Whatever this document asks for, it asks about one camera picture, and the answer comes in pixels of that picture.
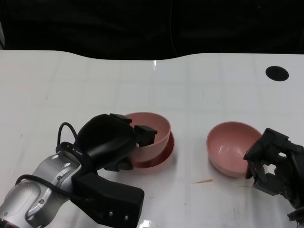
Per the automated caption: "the black backdrop cloth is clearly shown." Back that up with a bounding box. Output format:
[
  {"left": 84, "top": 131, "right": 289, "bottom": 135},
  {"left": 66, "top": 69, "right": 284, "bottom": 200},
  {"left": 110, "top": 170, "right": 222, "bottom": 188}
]
[{"left": 0, "top": 0, "right": 304, "bottom": 61}]

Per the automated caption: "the pink bowl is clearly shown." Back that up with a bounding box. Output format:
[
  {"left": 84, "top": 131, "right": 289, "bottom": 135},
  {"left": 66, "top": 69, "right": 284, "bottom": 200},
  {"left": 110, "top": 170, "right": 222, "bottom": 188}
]
[
  {"left": 129, "top": 133, "right": 176, "bottom": 175},
  {"left": 123, "top": 112, "right": 171, "bottom": 163},
  {"left": 206, "top": 121, "right": 263, "bottom": 179}
]

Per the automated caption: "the black round table grommet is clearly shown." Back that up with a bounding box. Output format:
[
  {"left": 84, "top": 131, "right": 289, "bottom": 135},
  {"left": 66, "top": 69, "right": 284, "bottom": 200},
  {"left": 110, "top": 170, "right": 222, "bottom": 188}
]
[{"left": 265, "top": 66, "right": 289, "bottom": 82}]

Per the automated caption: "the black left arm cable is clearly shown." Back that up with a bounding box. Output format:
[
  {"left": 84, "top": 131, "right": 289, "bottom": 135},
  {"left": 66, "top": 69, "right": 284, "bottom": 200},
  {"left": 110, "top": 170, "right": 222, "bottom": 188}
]
[{"left": 15, "top": 122, "right": 88, "bottom": 200}]

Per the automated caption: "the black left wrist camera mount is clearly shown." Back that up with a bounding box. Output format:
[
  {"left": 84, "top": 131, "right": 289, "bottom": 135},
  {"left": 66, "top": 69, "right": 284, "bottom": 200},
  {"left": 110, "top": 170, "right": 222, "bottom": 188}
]
[{"left": 71, "top": 171, "right": 145, "bottom": 225}]

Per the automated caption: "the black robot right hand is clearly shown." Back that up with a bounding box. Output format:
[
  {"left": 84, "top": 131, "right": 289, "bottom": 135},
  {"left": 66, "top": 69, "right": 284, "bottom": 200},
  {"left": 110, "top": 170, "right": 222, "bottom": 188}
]
[{"left": 243, "top": 128, "right": 304, "bottom": 209}]

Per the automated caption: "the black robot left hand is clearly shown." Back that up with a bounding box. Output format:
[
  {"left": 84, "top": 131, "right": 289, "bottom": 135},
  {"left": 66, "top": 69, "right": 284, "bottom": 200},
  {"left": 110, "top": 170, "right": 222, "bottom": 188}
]
[{"left": 76, "top": 113, "right": 159, "bottom": 173}]

